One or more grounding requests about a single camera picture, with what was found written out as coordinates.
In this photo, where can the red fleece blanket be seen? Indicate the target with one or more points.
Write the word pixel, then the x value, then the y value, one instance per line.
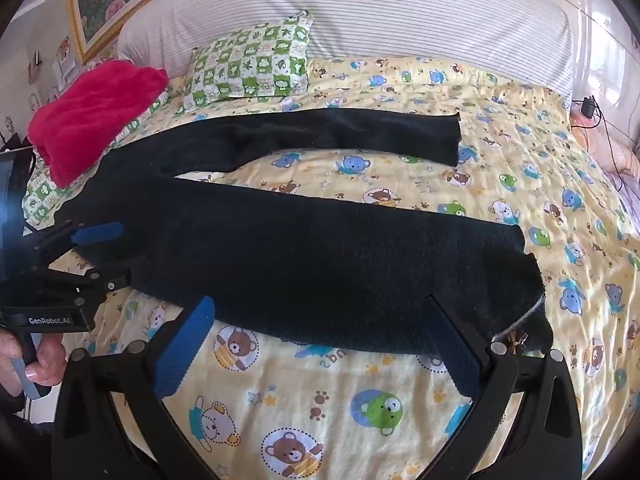
pixel 95 110

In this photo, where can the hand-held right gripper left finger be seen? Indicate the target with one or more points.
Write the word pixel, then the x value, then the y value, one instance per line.
pixel 181 347

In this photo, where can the green checked pillow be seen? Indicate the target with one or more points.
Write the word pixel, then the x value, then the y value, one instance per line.
pixel 42 195
pixel 250 62

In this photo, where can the pink cloth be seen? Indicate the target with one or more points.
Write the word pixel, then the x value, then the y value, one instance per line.
pixel 622 170

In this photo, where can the person's left hand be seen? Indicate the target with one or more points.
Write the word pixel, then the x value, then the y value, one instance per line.
pixel 50 360

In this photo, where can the black pants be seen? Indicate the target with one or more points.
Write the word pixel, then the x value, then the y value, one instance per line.
pixel 300 260

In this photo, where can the striped headboard cover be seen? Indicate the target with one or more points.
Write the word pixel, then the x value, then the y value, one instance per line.
pixel 400 10

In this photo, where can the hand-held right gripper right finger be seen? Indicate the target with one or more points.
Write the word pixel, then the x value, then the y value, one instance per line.
pixel 452 342

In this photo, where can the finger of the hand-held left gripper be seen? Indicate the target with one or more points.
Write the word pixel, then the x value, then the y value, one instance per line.
pixel 100 232
pixel 107 281

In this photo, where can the black charger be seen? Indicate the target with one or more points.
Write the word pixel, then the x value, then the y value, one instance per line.
pixel 589 107

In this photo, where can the yellow bear print bed sheet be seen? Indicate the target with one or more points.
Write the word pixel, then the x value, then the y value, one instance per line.
pixel 500 170

